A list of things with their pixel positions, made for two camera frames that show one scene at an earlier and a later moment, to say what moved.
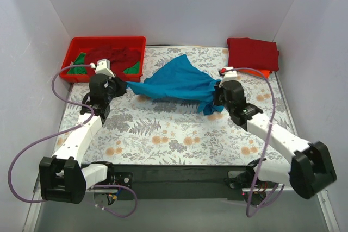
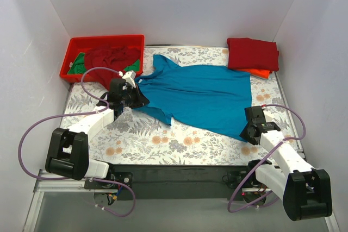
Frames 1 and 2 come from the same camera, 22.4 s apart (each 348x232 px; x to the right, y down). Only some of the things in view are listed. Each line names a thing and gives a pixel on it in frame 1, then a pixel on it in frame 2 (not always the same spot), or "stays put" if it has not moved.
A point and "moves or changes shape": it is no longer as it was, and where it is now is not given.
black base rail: [207, 182] stays put
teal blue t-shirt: [181, 78] moves or changes shape
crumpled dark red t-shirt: [120, 59] stays put
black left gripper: [120, 86] → [135, 97]
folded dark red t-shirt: [253, 53] stays put
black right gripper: [217, 95] → [249, 132]
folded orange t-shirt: [266, 72] stays put
